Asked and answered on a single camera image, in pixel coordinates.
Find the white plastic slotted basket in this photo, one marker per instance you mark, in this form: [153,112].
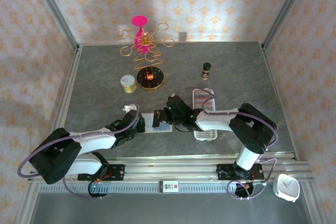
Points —
[206,134]

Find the stack of colourful cards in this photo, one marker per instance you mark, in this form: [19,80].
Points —
[202,98]

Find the pink plastic wine glass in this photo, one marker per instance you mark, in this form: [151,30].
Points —
[139,20]

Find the aluminium table side rail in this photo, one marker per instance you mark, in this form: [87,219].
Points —
[279,103]
[63,103]

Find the white square alarm clock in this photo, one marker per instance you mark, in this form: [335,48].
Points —
[286,187]

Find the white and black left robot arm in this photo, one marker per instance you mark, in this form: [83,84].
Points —
[94,138]

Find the spice bottle with black cap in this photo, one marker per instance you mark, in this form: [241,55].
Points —
[206,72]

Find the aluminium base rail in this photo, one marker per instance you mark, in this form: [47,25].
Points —
[170,169]

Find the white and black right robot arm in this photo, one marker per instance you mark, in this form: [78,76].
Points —
[215,120]

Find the aluminium frame post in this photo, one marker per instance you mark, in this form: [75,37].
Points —
[287,6]
[52,6]

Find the yellow tin can white lid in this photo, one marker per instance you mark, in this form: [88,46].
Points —
[128,83]

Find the white label with red mark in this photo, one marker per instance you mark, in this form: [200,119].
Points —
[169,186]

